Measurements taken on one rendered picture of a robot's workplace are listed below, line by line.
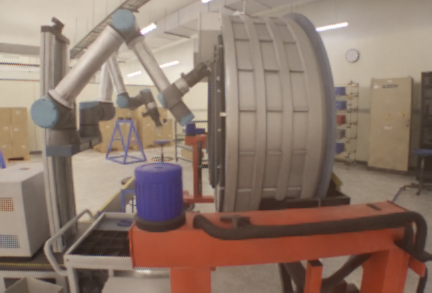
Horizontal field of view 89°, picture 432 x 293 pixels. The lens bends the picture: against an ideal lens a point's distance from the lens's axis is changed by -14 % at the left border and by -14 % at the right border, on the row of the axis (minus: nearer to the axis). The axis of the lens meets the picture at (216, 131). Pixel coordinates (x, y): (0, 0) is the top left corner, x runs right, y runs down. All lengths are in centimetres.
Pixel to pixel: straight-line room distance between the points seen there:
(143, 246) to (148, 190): 14
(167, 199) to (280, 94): 70
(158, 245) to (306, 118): 79
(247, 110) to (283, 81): 21
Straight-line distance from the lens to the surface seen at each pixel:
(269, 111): 107
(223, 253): 64
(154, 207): 59
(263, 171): 110
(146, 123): 860
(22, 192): 180
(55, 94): 141
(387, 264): 86
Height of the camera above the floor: 124
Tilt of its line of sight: 4 degrees down
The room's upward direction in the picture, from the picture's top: straight up
